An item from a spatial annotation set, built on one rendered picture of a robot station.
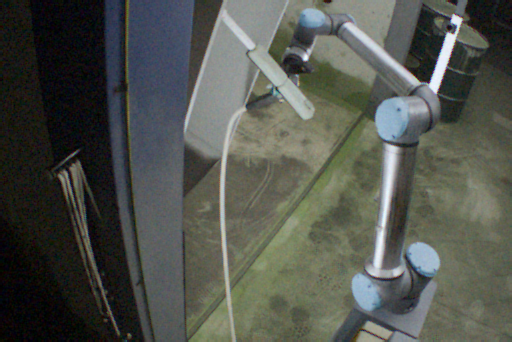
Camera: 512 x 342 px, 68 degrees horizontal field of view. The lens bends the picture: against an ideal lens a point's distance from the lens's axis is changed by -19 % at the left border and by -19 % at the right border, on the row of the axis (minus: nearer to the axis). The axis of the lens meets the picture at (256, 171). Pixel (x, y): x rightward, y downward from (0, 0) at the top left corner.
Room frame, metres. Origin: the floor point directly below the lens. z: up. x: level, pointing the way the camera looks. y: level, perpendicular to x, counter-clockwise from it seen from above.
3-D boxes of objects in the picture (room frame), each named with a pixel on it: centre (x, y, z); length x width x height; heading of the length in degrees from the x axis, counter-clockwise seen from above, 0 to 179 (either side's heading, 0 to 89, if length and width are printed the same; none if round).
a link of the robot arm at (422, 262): (0.96, -0.65, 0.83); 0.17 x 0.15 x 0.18; 120
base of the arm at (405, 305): (0.96, -0.66, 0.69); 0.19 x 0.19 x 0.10
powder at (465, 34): (3.60, -1.62, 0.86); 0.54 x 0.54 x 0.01
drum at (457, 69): (3.60, -1.62, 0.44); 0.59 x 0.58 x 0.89; 170
